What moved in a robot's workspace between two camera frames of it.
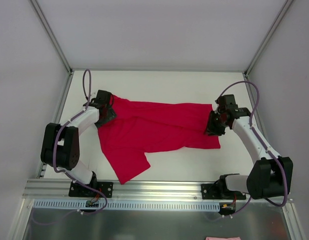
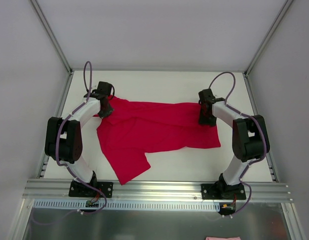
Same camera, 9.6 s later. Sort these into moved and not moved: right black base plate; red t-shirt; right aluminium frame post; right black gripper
Moved: right black gripper
Not moved: right black base plate; right aluminium frame post; red t-shirt
